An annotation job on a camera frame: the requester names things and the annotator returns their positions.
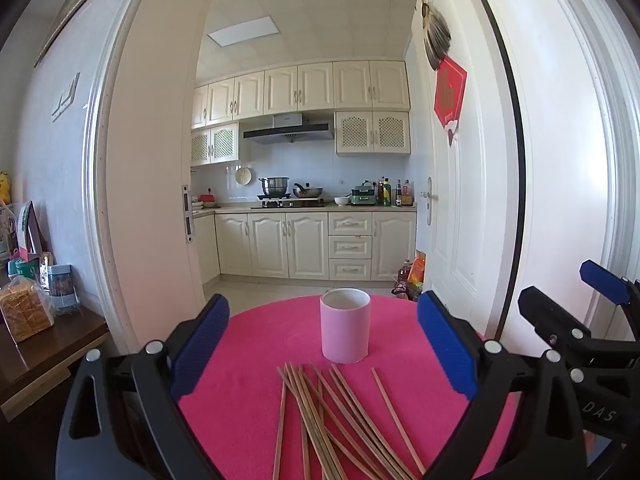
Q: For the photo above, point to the round pale wall colander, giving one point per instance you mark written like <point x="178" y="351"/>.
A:
<point x="242" y="175"/>

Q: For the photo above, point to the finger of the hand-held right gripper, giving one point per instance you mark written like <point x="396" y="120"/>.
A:
<point x="602" y="280"/>
<point x="545" y="312"/>

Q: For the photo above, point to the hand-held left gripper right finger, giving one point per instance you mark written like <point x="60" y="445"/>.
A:
<point x="445" y="345"/>

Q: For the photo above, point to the bunch of wooden chopsticks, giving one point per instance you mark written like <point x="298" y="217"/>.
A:
<point x="303" y="405"/>

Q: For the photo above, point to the plastic wrapped jar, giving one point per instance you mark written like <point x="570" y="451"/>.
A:
<point x="62" y="287"/>

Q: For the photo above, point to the gas stove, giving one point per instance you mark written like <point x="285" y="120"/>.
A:
<point x="287" y="204"/>

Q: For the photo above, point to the framed wall picture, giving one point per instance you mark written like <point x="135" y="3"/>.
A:
<point x="70" y="10"/>

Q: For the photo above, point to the orange snack bag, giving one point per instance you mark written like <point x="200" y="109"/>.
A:
<point x="417" y="270"/>

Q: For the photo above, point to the upright paper packet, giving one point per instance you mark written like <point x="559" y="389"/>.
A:
<point x="27" y="227"/>

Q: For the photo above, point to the yellow plush toy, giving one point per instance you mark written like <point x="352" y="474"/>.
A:
<point x="4" y="187"/>

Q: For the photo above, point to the lattice door wall cabinet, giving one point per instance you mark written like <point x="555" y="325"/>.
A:
<point x="215" y="144"/>
<point x="372" y="132"/>

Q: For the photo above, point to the metal door lock plate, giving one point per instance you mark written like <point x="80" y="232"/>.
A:
<point x="187" y="212"/>

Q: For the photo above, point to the cream lower kitchen cabinets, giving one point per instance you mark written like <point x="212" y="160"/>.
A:
<point x="300" y="245"/>

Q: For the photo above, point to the white panel door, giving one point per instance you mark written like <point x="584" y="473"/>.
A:
<point x="475" y="185"/>

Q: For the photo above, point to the range hood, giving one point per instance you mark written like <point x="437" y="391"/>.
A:
<point x="287" y="130"/>

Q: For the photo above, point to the row of condiment bottles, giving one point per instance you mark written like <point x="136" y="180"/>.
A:
<point x="395" y="195"/>

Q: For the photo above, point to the green electric cooker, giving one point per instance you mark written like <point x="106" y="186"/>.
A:
<point x="364" y="196"/>

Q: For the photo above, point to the dark wok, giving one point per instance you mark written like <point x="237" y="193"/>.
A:
<point x="307" y="192"/>

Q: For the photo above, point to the cream kitchen cabinets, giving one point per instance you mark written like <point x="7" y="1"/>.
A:
<point x="315" y="85"/>
<point x="300" y="245"/>

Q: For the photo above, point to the pink cup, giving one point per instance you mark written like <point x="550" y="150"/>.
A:
<point x="345" y="330"/>

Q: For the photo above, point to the white bowl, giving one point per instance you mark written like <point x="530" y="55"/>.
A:
<point x="342" y="201"/>

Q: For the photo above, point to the ceiling light panel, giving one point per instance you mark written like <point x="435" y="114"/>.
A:
<point x="241" y="31"/>

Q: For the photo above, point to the feather fan on door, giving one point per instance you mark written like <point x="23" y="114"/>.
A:
<point x="436" y="35"/>

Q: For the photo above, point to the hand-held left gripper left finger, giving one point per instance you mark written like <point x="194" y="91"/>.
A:
<point x="200" y="350"/>

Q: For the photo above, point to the white wall ornament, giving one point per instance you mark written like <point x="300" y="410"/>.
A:
<point x="65" y="99"/>

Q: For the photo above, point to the pink round tablecloth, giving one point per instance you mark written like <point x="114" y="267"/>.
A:
<point x="260" y="350"/>

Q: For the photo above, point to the cream upper kitchen cabinets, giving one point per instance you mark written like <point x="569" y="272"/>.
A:
<point x="315" y="85"/>

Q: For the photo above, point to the steel stock pot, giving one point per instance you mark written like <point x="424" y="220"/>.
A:
<point x="274" y="186"/>

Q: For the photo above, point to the red diamond door poster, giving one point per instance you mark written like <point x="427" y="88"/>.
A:
<point x="448" y="92"/>

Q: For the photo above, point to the dark wooden sideboard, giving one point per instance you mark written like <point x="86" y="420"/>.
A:
<point x="45" y="360"/>

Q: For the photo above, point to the bagged sliced bread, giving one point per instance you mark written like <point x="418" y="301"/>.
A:
<point x="22" y="310"/>

